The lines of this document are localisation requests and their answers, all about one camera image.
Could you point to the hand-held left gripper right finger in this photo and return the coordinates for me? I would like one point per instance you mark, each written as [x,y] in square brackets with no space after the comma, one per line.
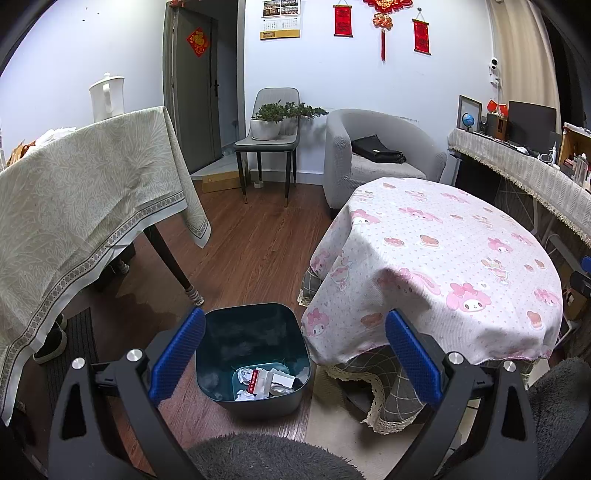
[413,355]

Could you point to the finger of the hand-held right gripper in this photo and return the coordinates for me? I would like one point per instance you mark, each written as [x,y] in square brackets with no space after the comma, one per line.
[581,282]
[586,264]

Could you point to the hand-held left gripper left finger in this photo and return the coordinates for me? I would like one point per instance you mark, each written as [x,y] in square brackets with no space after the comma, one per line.
[180,355]

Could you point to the dark teal plastic bin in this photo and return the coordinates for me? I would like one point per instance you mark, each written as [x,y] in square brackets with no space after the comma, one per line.
[221,337]

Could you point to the white paper ball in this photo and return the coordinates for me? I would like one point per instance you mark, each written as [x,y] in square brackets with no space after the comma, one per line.
[244,374]

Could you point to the white box with red stripe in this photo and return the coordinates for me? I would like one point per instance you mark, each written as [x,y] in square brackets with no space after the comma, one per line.
[268,381]

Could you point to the striped table leg sock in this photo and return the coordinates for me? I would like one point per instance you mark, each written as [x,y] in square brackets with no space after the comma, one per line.
[195,296]

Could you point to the dark table leg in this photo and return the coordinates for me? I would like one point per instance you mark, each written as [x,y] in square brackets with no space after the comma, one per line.
[168,258]

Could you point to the beige rug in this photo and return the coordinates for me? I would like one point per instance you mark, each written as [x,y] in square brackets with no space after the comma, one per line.
[332,410]

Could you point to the pink printed tablecloth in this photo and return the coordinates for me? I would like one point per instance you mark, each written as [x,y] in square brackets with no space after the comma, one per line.
[438,258]

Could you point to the grey ribbed floor mat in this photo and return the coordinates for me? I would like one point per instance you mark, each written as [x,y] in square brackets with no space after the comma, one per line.
[78,350]

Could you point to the side desk with lace cloth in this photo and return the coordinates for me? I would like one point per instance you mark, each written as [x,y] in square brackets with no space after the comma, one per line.
[517,175]

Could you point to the cardboard organiser box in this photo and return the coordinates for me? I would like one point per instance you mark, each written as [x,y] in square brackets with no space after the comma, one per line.
[575,147]

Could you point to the pair of dark slippers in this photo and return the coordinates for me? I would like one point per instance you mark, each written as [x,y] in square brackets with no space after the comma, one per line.
[51,341]

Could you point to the black monitor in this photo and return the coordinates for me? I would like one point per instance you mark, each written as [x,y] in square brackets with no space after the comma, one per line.
[531,124]

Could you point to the brown wooden box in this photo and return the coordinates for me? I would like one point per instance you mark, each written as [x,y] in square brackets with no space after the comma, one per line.
[496,125]

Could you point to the flat cardboard box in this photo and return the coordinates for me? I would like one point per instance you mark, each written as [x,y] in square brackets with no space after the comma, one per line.
[221,181]

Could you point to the small red flags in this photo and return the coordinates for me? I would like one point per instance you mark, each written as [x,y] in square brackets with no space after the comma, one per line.
[497,107]

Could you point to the table with beige cloth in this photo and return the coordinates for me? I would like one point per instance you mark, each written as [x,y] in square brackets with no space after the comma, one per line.
[69,207]

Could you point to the small blue globe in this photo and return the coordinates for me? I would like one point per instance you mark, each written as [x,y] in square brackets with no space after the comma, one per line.
[468,121]

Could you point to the framed picture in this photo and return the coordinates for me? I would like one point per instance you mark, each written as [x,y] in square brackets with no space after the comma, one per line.
[464,106]

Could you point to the black bag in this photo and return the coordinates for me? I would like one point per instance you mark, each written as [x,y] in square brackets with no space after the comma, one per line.
[376,150]

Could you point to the grey armchair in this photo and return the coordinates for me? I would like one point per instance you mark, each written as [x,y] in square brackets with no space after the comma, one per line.
[339,152]

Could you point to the grey dining chair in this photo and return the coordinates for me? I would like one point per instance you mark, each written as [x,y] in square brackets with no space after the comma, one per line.
[270,143]

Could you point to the potted plant in white pot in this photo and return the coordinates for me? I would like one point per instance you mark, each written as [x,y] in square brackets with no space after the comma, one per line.
[300,115]
[265,122]

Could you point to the grey door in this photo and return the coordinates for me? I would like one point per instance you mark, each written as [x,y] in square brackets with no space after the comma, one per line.
[194,101]

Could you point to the white kettle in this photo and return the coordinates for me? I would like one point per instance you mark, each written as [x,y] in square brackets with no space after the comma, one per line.
[108,99]

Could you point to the red door decoration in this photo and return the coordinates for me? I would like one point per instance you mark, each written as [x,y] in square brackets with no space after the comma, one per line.
[197,42]

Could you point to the white security camera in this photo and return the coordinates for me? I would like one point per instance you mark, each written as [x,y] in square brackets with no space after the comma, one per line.
[495,69]

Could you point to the red wall scroll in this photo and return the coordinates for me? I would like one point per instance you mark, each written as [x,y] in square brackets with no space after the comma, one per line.
[343,21]
[421,37]

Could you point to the red knot wall hanging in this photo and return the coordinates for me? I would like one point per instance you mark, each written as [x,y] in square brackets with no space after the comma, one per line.
[382,21]

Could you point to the wall calendar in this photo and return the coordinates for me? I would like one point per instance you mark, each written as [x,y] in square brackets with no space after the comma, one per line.
[280,21]

